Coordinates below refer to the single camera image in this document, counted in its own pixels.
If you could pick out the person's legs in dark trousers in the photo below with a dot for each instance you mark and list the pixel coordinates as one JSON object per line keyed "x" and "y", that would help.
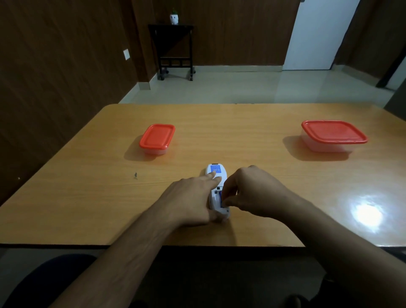
{"x": 222, "y": 279}

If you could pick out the person's right hand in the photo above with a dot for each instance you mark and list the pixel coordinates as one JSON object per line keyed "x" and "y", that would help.
{"x": 260, "y": 193}

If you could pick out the large clear plastic container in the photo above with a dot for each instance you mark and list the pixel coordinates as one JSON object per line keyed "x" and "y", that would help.
{"x": 326, "y": 147}

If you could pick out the black side table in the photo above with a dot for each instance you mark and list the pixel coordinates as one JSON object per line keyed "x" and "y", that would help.
{"x": 169, "y": 30}

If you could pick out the white door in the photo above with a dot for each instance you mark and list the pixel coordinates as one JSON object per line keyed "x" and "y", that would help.
{"x": 317, "y": 35}

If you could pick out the small clear plastic container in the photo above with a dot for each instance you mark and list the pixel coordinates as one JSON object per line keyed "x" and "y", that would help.
{"x": 154, "y": 152}

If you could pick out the white plant pot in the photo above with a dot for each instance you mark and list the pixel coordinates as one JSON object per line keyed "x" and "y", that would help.
{"x": 173, "y": 19}

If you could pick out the low wooden table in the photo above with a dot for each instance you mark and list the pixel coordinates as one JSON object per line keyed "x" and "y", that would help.
{"x": 95, "y": 206}

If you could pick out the person's left hand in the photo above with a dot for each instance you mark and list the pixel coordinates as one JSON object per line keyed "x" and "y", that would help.
{"x": 187, "y": 203}

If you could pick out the white remote control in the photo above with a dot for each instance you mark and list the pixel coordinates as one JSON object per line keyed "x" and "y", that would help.
{"x": 223, "y": 173}

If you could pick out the person's left forearm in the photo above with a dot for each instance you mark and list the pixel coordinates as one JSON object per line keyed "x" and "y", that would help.
{"x": 127, "y": 260}

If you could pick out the white wall socket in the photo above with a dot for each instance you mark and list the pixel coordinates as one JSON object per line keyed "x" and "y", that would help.
{"x": 127, "y": 54}

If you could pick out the small red lid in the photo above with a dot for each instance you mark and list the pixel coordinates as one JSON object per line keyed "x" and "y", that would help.
{"x": 157, "y": 136}

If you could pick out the person's right forearm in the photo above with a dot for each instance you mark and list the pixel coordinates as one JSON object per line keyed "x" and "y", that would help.
{"x": 342, "y": 254}

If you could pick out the large red lid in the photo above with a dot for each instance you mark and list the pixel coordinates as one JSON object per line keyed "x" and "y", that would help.
{"x": 333, "y": 131}

